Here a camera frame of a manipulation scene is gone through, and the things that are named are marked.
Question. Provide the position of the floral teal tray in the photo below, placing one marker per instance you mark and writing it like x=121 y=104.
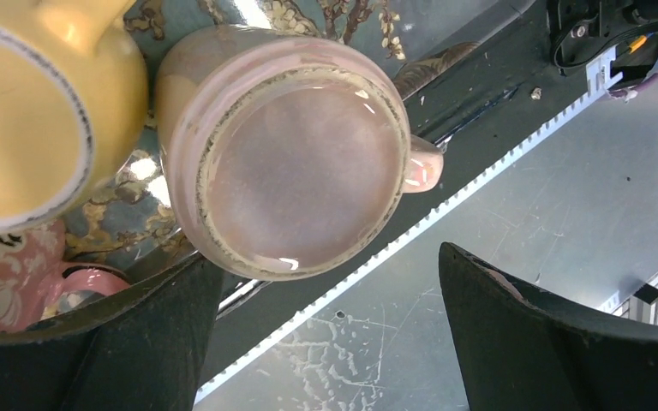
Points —
x=129 y=224

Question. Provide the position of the pale pink mug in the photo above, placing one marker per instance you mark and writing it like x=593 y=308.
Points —
x=284 y=155

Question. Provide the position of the red-pink mug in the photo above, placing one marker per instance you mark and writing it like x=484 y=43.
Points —
x=34 y=275

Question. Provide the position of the yellow mug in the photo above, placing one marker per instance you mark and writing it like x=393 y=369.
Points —
x=73 y=100

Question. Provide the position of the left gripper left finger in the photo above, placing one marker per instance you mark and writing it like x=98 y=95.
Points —
x=140 y=349

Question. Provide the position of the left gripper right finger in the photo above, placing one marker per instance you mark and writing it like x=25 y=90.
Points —
x=520 y=347

